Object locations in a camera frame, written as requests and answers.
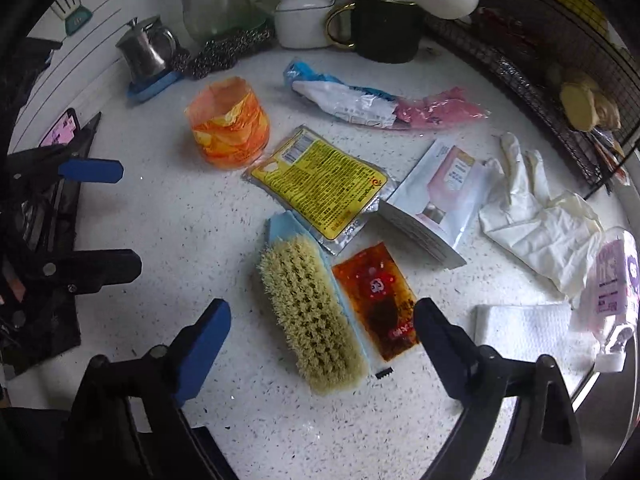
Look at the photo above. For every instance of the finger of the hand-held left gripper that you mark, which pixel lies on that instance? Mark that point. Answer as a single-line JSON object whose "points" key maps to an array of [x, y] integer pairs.
{"points": [[100, 270], [92, 171]]}

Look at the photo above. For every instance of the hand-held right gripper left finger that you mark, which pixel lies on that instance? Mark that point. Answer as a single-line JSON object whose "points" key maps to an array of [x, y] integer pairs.
{"points": [[200, 355]]}

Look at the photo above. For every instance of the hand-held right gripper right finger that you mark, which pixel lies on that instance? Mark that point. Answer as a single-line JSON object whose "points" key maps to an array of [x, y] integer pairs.
{"points": [[440, 345]]}

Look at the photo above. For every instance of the red sauce packet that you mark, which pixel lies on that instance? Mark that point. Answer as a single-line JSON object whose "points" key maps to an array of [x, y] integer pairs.
{"points": [[375, 305]]}

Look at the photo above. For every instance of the white paper towel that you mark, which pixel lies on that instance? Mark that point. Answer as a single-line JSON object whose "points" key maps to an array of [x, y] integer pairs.
{"points": [[525, 335]]}

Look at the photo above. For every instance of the bristle scrub brush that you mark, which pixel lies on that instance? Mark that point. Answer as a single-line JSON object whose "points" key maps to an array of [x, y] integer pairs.
{"points": [[312, 315]]}

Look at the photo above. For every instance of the orange plastic wrapper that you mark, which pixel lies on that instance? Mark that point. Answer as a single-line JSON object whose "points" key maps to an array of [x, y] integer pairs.
{"points": [[227, 130]]}

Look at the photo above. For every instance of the white and pink pouch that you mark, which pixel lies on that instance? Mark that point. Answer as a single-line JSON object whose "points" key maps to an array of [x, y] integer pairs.
{"points": [[440, 200]]}

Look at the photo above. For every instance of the white latex glove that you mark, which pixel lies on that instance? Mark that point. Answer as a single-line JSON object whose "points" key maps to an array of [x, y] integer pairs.
{"points": [[540, 225]]}

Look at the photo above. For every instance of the yellow snack packet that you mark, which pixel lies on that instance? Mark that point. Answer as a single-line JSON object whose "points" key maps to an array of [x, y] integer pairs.
{"points": [[320, 185]]}

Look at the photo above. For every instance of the pink plastic wrapper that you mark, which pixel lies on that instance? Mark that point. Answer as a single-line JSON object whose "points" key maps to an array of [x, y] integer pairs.
{"points": [[440, 110]]}

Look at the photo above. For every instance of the blue and white plastic bag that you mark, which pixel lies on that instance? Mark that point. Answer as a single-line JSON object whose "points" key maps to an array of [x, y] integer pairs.
{"points": [[340, 97]]}

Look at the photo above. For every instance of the pink flat item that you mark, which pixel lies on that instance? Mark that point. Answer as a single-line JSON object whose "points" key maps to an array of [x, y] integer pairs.
{"points": [[60, 129]]}

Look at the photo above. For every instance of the black stove top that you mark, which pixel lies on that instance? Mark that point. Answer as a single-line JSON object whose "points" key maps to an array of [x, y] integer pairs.
{"points": [[50, 210]]}

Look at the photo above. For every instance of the small black clip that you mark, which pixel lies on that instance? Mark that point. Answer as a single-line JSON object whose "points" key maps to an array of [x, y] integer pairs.
{"points": [[384, 374]]}

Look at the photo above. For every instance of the small steel teapot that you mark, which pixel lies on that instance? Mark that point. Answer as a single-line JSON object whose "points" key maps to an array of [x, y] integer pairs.
{"points": [[147, 50]]}

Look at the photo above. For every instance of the steel wool scrubber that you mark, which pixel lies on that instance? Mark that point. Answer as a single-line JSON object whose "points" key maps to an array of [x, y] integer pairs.
{"points": [[220, 52]]}

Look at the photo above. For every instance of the clear glass bottle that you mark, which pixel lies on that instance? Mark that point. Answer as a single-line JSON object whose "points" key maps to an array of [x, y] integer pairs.
{"points": [[215, 0]]}

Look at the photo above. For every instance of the white lidded ceramic pot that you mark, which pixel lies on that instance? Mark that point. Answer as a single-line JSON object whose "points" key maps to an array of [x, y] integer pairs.
{"points": [[302, 20]]}

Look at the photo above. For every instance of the ginger root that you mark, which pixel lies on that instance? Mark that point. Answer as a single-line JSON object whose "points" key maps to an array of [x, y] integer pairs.
{"points": [[585, 102]]}

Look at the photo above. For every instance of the dried red chilies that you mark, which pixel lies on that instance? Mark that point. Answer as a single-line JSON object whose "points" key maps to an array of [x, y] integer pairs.
{"points": [[505, 30]]}

